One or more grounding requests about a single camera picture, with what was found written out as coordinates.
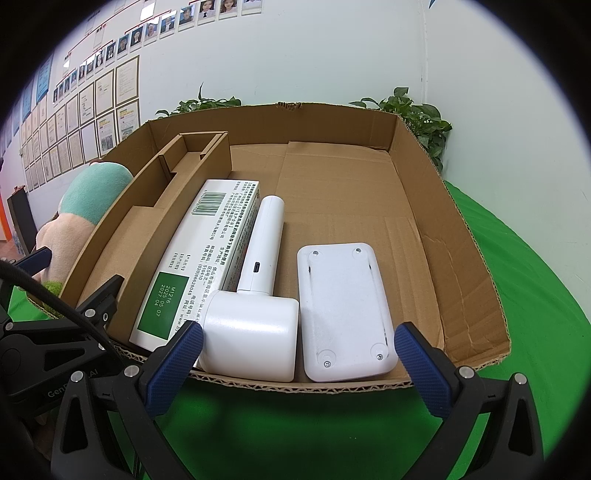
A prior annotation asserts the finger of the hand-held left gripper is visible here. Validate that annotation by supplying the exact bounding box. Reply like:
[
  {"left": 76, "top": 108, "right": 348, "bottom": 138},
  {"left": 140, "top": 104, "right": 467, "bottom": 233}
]
[
  {"left": 0, "top": 247, "right": 52, "bottom": 324},
  {"left": 73, "top": 275, "right": 125, "bottom": 340}
]

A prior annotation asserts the row of portrait photos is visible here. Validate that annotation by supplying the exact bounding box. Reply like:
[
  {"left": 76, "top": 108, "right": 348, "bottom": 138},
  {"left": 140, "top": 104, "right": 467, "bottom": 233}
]
[{"left": 53, "top": 0, "right": 264, "bottom": 104}]

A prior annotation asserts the large cardboard box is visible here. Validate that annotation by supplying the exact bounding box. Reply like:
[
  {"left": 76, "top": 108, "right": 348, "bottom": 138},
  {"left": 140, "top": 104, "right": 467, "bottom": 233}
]
[{"left": 60, "top": 102, "right": 513, "bottom": 398}]

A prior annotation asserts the potted green plant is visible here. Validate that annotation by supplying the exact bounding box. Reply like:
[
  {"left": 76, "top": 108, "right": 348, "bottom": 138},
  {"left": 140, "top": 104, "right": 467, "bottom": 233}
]
[
  {"left": 348, "top": 87, "right": 454, "bottom": 174},
  {"left": 154, "top": 83, "right": 243, "bottom": 118}
]

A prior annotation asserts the blue wall poster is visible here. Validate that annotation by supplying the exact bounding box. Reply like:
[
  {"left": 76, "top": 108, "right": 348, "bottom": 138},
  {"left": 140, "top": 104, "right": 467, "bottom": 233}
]
[{"left": 36, "top": 58, "right": 54, "bottom": 105}]

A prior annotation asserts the black cable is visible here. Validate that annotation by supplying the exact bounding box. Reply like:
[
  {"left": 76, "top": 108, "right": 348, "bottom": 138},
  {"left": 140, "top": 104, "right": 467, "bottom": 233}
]
[{"left": 0, "top": 264, "right": 134, "bottom": 370}]

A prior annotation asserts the white medicine box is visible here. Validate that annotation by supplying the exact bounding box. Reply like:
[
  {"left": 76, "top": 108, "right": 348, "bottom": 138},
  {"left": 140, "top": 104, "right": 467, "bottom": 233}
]
[{"left": 129, "top": 179, "right": 264, "bottom": 365}]

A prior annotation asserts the white rectangular plastic device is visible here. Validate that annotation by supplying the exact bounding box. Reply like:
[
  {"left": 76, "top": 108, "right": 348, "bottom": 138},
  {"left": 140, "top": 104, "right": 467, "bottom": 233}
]
[{"left": 295, "top": 241, "right": 400, "bottom": 383}]

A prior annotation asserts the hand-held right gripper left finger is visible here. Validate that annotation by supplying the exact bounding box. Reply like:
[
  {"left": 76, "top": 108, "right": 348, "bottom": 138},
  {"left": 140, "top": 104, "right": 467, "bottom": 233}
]
[{"left": 50, "top": 318, "right": 205, "bottom": 480}]

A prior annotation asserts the white wall conduit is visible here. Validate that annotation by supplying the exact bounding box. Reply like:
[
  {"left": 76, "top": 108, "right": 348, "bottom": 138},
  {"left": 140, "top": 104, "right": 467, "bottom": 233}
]
[{"left": 419, "top": 0, "right": 430, "bottom": 104}]

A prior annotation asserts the white T-shaped handheld device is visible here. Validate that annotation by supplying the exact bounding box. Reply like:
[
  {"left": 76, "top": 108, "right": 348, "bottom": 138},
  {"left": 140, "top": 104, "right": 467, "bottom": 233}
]
[{"left": 198, "top": 195, "right": 300, "bottom": 383}]

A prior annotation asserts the teal and pink plush toy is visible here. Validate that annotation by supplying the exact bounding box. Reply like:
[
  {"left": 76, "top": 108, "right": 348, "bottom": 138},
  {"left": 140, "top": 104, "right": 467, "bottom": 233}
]
[{"left": 28, "top": 161, "right": 134, "bottom": 319}]

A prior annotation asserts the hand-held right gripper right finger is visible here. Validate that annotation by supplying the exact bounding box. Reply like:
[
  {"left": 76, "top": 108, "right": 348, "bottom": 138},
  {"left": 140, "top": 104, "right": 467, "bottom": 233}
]
[{"left": 394, "top": 322, "right": 543, "bottom": 480}]

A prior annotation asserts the cardboard insert divider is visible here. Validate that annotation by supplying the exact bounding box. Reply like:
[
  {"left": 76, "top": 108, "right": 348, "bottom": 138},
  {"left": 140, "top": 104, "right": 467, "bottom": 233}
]
[{"left": 60, "top": 130, "right": 233, "bottom": 344}]

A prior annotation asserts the wall of framed certificates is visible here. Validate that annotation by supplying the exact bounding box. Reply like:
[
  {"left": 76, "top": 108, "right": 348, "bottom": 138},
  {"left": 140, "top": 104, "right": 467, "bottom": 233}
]
[{"left": 18, "top": 55, "right": 141, "bottom": 192}]

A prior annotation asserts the black panel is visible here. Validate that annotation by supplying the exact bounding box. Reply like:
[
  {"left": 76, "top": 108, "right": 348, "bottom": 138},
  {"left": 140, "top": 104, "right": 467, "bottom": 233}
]
[{"left": 7, "top": 189, "right": 38, "bottom": 254}]

